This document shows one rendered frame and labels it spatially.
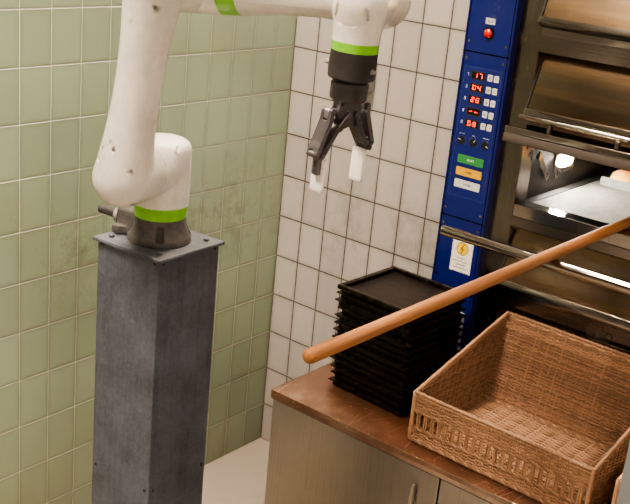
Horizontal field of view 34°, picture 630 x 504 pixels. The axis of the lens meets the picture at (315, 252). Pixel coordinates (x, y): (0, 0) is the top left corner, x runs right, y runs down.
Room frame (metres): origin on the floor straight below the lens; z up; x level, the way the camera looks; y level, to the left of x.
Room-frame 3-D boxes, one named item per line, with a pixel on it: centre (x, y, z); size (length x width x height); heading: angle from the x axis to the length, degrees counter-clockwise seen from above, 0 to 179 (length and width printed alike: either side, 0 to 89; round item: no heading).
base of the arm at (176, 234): (2.34, 0.41, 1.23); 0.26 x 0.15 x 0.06; 55
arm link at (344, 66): (2.02, -0.03, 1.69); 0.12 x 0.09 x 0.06; 55
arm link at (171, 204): (2.30, 0.37, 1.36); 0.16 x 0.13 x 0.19; 159
